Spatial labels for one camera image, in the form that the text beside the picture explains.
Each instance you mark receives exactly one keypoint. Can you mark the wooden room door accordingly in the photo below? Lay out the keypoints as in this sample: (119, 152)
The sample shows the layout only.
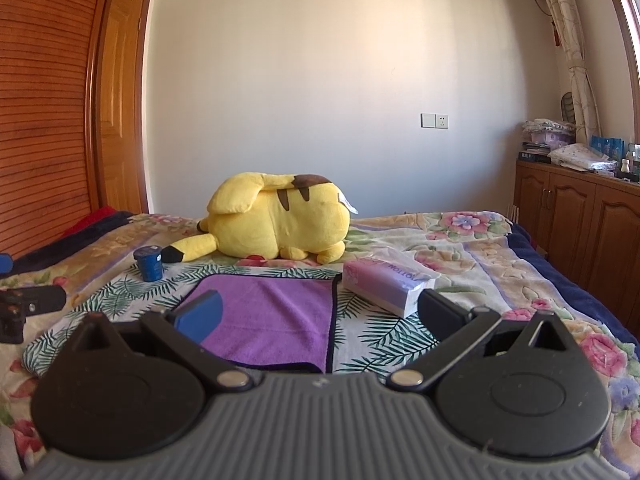
(119, 113)

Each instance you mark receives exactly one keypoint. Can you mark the small blue cup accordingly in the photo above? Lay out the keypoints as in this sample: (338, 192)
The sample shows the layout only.
(149, 262)

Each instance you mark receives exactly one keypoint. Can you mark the patterned beige curtain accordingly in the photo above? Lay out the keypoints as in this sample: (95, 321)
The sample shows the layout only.
(567, 22)

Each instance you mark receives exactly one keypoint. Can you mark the wooden louvered wardrobe door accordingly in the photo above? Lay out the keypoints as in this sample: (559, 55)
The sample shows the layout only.
(50, 62)

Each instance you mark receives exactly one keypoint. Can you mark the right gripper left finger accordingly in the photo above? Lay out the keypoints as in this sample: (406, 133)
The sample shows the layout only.
(182, 332)

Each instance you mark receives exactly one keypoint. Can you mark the palm leaf print cloth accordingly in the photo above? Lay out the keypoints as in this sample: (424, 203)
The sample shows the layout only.
(367, 338)

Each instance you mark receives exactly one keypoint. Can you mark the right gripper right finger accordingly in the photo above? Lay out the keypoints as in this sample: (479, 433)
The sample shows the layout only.
(458, 332)

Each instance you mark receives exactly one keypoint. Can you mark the purple grey microfibre towel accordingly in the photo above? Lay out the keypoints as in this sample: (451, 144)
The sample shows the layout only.
(273, 323)

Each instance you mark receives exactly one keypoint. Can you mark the bottles on cabinet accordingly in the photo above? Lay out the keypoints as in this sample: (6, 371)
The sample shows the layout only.
(629, 165)

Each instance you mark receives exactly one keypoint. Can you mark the purple tissue pack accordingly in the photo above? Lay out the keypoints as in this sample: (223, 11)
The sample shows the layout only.
(390, 280)

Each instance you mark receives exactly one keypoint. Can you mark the blue boxes on cabinet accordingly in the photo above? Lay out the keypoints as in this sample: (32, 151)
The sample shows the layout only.
(614, 148)

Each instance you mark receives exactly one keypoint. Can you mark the yellow Pikachu plush toy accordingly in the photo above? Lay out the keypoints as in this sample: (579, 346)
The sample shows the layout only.
(289, 216)

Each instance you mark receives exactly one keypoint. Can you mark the white folded cloth bundle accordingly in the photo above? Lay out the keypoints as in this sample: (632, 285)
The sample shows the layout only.
(583, 158)

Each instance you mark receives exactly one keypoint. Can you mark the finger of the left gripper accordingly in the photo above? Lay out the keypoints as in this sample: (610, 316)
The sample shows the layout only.
(6, 263)
(41, 300)

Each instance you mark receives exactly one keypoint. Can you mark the white wall switch socket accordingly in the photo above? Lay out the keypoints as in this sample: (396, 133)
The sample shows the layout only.
(434, 121)

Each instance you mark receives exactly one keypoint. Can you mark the dark blue blanket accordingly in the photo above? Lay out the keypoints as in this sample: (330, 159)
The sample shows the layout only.
(575, 295)

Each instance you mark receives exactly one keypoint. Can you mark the red blanket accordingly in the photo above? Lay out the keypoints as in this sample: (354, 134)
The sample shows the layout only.
(89, 220)

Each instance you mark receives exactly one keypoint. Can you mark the stack of folded linens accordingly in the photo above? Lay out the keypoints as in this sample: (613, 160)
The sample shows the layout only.
(541, 136)

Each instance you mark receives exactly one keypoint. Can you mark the wooden side cabinet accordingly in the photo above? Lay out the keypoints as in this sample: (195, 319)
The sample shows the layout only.
(588, 226)

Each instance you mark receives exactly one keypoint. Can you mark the floral bed quilt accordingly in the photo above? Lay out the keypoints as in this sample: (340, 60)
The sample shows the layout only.
(469, 249)

